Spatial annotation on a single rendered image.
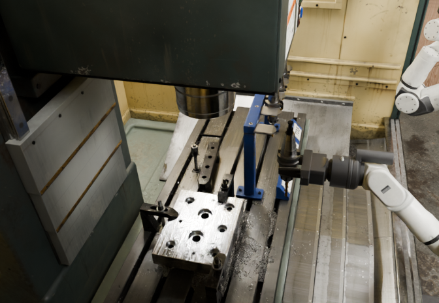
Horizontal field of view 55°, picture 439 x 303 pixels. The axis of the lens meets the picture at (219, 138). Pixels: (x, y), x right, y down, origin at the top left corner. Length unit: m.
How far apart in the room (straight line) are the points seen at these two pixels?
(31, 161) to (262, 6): 0.73
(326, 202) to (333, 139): 0.41
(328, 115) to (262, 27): 1.40
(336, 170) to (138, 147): 1.50
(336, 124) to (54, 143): 1.40
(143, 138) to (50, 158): 1.27
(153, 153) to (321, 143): 0.90
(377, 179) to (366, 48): 1.06
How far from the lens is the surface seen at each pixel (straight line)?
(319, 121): 2.21
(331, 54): 2.14
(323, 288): 1.61
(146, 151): 2.41
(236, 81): 0.94
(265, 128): 1.43
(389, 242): 1.87
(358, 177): 1.17
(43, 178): 1.29
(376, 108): 2.29
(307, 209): 1.79
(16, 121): 1.18
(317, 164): 1.18
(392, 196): 1.18
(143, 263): 1.47
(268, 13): 0.86
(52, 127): 1.28
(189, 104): 1.07
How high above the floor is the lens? 2.06
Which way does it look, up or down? 37 degrees down
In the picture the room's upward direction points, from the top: 3 degrees counter-clockwise
